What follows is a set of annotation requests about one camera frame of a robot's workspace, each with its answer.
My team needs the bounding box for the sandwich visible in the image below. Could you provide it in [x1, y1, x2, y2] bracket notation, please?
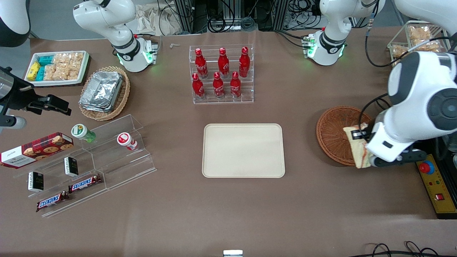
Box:
[343, 122, 373, 169]

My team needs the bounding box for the aluminium foil tray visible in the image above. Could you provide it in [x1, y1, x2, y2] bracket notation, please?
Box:
[79, 96, 124, 113]
[80, 71, 122, 108]

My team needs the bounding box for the green lid yogurt cup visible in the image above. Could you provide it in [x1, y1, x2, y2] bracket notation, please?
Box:
[71, 124, 96, 143]

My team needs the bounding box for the clear acrylic stepped display stand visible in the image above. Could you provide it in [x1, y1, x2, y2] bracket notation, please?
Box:
[14, 114, 157, 218]

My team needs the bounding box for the red cola bottle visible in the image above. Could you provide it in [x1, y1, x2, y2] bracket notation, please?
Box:
[230, 71, 242, 98]
[213, 72, 225, 99]
[238, 46, 251, 77]
[195, 48, 209, 79]
[192, 73, 206, 99]
[217, 47, 230, 77]

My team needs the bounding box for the white cloth bag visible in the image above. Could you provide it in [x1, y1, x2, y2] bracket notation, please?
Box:
[134, 3, 183, 37]

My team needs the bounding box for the Snickers chocolate bar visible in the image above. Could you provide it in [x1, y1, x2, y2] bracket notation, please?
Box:
[68, 174, 102, 193]
[36, 192, 70, 213]

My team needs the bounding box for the aluminium frame rack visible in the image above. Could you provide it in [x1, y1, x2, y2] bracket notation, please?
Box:
[173, 0, 290, 35]

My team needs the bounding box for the yellow emergency stop box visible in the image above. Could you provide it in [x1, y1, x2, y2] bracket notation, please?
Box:
[416, 153, 457, 219]

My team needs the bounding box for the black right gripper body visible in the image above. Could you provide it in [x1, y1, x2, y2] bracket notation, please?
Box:
[0, 77, 38, 115]

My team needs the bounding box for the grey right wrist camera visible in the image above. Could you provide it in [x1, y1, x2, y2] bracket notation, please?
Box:
[0, 115, 27, 131]

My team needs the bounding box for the yellow snack packet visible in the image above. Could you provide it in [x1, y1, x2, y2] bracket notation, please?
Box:
[26, 61, 41, 81]

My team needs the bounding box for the clear acrylic bottle rack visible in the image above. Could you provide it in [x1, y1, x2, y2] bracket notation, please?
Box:
[189, 44, 255, 105]

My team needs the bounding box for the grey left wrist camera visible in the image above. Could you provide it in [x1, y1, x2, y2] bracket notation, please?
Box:
[370, 150, 428, 168]

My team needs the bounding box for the red tartan cookie box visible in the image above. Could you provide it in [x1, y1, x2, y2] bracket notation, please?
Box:
[0, 132, 74, 169]

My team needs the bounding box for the beige plastic serving tray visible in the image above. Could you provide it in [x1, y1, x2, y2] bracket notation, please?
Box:
[202, 123, 286, 179]

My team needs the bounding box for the red lid yogurt cup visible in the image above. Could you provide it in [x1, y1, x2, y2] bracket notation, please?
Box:
[117, 132, 138, 151]

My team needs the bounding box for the small black white box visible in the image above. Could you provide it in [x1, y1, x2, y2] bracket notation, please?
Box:
[64, 157, 79, 177]
[28, 171, 44, 192]

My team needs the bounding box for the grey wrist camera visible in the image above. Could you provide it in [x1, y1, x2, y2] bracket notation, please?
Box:
[370, 150, 428, 168]
[0, 115, 27, 131]

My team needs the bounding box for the black cable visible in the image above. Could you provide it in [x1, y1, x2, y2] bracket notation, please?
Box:
[357, 241, 457, 257]
[358, 94, 392, 125]
[274, 30, 312, 49]
[364, 9, 397, 68]

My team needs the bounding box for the clear acrylic snack box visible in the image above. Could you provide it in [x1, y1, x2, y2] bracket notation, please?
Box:
[387, 20, 452, 67]

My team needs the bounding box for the white rectangular snack tray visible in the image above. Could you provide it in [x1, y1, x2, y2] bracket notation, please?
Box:
[23, 50, 90, 87]

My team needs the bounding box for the brown round wicker basket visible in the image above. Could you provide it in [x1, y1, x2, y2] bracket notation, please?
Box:
[316, 106, 376, 167]

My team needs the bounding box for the light wicker oval basket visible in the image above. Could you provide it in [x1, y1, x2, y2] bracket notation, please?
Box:
[79, 66, 131, 121]

